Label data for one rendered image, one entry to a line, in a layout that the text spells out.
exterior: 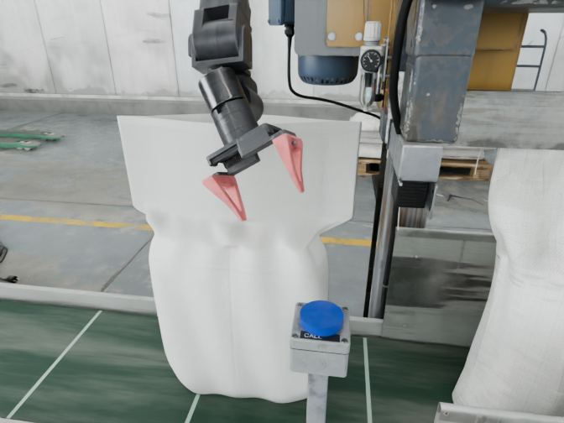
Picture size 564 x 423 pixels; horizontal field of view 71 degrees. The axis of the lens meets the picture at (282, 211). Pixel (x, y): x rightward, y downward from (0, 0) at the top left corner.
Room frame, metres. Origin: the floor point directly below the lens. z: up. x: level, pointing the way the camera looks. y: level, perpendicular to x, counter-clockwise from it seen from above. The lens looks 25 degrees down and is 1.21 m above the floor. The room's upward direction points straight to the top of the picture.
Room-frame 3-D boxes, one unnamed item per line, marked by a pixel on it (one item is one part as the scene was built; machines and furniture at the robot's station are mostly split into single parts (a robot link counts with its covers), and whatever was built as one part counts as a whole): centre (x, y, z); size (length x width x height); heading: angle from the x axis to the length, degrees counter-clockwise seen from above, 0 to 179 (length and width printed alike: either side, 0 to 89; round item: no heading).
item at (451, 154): (3.64, -1.61, 0.21); 0.67 x 0.43 x 0.13; 172
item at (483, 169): (3.68, -1.26, 0.07); 1.20 x 0.82 x 0.14; 82
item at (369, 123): (3.52, -0.94, 0.44); 0.66 x 0.42 x 0.14; 78
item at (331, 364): (0.43, -0.05, 0.81); 0.08 x 0.08 x 0.06; 82
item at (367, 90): (0.76, -0.16, 1.11); 0.03 x 0.03 x 0.06
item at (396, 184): (0.56, -0.20, 0.98); 0.09 x 0.05 x 0.05; 172
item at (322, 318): (0.43, -0.05, 0.84); 0.06 x 0.06 x 0.02
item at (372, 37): (0.76, -0.16, 1.14); 0.05 x 0.04 x 0.16; 172
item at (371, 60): (0.74, -0.16, 1.16); 0.04 x 0.02 x 0.04; 82
